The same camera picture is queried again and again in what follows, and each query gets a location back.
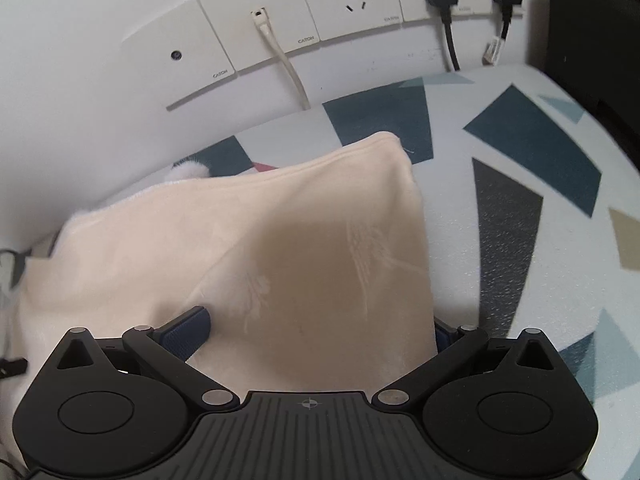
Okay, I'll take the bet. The cream fleece garment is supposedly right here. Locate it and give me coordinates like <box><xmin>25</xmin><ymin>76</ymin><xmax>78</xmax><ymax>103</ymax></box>
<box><xmin>12</xmin><ymin>130</ymin><xmax>441</xmax><ymax>470</ymax></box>

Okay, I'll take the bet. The geometric patterned bed sheet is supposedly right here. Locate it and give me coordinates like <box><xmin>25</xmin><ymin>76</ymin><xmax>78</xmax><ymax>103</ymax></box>
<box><xmin>29</xmin><ymin>63</ymin><xmax>640</xmax><ymax>480</ymax></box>

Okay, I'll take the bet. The white network cable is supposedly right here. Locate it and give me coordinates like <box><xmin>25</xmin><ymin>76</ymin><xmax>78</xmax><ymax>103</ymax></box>
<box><xmin>250</xmin><ymin>6</ymin><xmax>312</xmax><ymax>111</ymax></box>

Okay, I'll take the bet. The white wall socket panel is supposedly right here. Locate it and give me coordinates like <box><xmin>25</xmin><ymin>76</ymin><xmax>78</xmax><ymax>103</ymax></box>
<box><xmin>122</xmin><ymin>0</ymin><xmax>498</xmax><ymax>107</ymax></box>

